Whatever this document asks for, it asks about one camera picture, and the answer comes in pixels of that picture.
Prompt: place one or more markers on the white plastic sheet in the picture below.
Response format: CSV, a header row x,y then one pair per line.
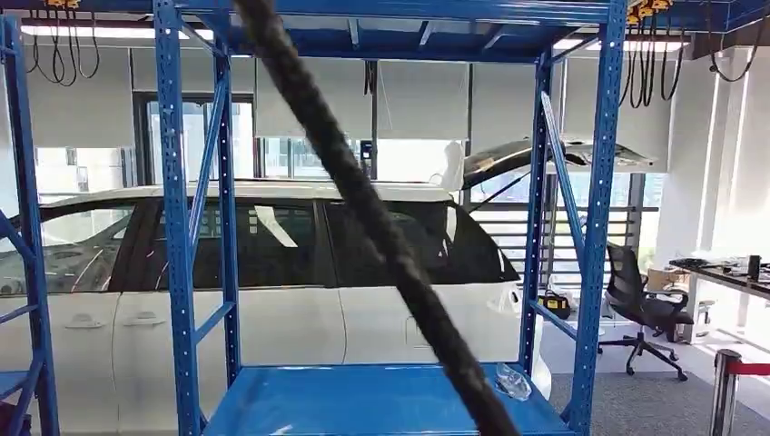
x,y
454,168

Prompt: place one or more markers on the grey roller blind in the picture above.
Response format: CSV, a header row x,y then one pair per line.
x,y
649,132
84,114
421,102
271,114
195,72
505,102

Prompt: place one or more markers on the white car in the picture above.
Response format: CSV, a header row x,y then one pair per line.
x,y
289,325

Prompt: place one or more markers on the blue steel rack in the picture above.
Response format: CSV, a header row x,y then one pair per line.
x,y
27,180
361,397

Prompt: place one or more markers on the yellow black tool bag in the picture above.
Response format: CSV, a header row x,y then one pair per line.
x,y
554,306

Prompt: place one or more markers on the clear plastic bag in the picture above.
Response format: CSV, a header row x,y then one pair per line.
x,y
514,382

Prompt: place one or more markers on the grey metal railing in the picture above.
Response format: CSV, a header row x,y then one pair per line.
x,y
636,204

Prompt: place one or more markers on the black office chair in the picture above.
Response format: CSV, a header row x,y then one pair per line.
x,y
656,313

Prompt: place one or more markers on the brown cardboard box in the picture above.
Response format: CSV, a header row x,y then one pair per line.
x,y
668,281

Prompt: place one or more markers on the ceiling light panel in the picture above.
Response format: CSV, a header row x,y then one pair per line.
x,y
90,32
654,46

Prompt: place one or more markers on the yellow hoist clamp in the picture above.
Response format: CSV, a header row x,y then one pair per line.
x,y
646,9
63,3

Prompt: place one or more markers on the dark desk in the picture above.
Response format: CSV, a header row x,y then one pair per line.
x,y
728,280

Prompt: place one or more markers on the black cup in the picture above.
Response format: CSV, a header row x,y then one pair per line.
x,y
754,269

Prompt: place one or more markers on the red barrier belt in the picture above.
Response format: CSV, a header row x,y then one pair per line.
x,y
752,368

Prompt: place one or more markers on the black window frame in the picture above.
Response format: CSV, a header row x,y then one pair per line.
x,y
140,138

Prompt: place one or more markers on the steel stanchion post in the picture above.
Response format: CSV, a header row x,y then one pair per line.
x,y
725,397

